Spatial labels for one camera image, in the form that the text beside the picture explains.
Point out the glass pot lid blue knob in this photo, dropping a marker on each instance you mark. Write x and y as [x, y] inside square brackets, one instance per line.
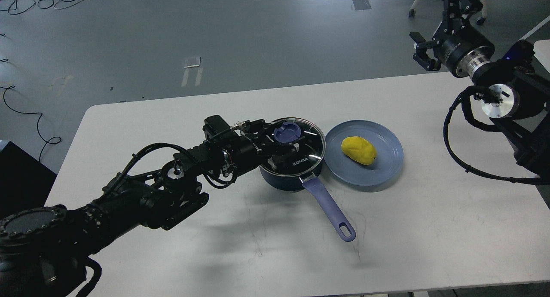
[307, 149]

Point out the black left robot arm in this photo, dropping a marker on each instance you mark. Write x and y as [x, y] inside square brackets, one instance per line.
[46, 251]

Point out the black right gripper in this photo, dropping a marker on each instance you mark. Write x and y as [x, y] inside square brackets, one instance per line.
[453, 40]

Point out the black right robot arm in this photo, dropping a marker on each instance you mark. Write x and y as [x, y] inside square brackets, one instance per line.
[503, 91]

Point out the blue round plate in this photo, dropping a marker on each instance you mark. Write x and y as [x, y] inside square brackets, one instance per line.
[384, 169]

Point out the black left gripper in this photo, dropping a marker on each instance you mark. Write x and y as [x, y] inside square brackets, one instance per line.
[245, 155]

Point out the black box at left edge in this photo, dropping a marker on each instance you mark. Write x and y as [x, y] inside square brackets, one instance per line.
[25, 183]

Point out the dark blue saucepan purple handle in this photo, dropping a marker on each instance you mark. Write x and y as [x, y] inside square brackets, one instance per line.
[315, 186]

